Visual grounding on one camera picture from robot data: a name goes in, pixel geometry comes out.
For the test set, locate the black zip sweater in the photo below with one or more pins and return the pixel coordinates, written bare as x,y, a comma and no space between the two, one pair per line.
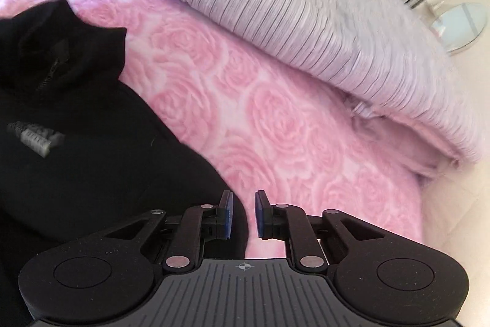
80,150

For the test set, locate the striped lilac folded duvet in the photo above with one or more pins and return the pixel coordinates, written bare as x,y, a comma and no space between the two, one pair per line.
379,51

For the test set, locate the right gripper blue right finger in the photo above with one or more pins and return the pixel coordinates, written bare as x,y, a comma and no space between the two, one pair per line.
264,215

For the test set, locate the round glass side table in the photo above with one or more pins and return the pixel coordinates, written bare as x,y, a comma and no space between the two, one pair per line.
459,27

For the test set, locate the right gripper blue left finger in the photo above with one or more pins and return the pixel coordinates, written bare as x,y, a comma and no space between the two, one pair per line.
224,216

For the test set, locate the pink rose bed blanket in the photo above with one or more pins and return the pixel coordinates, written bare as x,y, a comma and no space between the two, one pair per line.
261,124

